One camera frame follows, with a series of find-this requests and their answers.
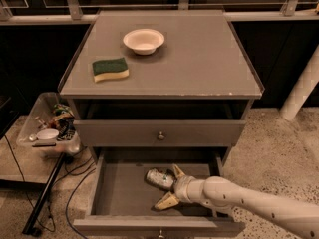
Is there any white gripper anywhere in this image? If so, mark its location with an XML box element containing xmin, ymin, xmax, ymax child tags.
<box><xmin>155</xmin><ymin>164</ymin><xmax>196</xmax><ymax>210</ymax></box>

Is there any crushed silver 7up can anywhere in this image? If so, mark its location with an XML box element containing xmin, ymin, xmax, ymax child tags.
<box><xmin>146</xmin><ymin>168</ymin><xmax>175</xmax><ymax>191</ymax></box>

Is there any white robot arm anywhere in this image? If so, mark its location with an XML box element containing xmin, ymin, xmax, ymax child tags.
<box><xmin>146</xmin><ymin>164</ymin><xmax>319</xmax><ymax>239</ymax></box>

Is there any round top drawer knob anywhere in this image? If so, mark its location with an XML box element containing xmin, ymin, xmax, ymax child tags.
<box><xmin>158</xmin><ymin>131</ymin><xmax>165</xmax><ymax>140</ymax></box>

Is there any round drawer knob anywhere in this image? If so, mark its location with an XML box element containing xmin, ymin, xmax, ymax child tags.
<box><xmin>158</xmin><ymin>131</ymin><xmax>165</xmax><ymax>140</ymax></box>
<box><xmin>158</xmin><ymin>230</ymin><xmax>165</xmax><ymax>239</ymax></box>

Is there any round middle drawer knob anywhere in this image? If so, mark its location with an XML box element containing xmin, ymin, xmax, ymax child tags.
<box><xmin>158</xmin><ymin>230</ymin><xmax>165</xmax><ymax>239</ymax></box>

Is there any open grey middle drawer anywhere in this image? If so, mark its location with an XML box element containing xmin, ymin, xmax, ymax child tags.
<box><xmin>74</xmin><ymin>147</ymin><xmax>245</xmax><ymax>239</ymax></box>

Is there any grey top drawer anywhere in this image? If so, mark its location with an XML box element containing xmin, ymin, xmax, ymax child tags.
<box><xmin>74</xmin><ymin>119</ymin><xmax>245</xmax><ymax>147</ymax></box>

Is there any grey drawer cabinet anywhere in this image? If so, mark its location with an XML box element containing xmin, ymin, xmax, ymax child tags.
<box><xmin>59</xmin><ymin>10</ymin><xmax>263</xmax><ymax>158</ymax></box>

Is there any clutter of items in bin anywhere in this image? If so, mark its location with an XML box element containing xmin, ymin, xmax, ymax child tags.
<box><xmin>36</xmin><ymin>104</ymin><xmax>76</xmax><ymax>141</ymax></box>

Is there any green yellow sponge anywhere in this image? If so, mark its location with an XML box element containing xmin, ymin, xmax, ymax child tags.
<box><xmin>92</xmin><ymin>58</ymin><xmax>129</xmax><ymax>83</ymax></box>

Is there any small white bowl in bin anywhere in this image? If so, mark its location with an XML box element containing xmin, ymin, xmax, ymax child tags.
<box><xmin>36</xmin><ymin>128</ymin><xmax>59</xmax><ymax>140</ymax></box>

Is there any clear plastic bin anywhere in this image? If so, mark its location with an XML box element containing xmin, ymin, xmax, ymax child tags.
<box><xmin>16</xmin><ymin>93</ymin><xmax>82</xmax><ymax>158</ymax></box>

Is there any white paper bowl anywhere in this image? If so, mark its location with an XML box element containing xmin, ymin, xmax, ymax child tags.
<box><xmin>123</xmin><ymin>29</ymin><xmax>165</xmax><ymax>56</ymax></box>

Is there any black floor bar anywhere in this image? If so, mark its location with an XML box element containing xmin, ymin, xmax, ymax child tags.
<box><xmin>22</xmin><ymin>153</ymin><xmax>66</xmax><ymax>235</ymax></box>

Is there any metal window railing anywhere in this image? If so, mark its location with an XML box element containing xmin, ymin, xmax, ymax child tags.
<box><xmin>0</xmin><ymin>0</ymin><xmax>319</xmax><ymax>25</ymax></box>

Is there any black floor cable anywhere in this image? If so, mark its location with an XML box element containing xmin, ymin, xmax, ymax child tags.
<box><xmin>3</xmin><ymin>134</ymin><xmax>98</xmax><ymax>239</ymax></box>

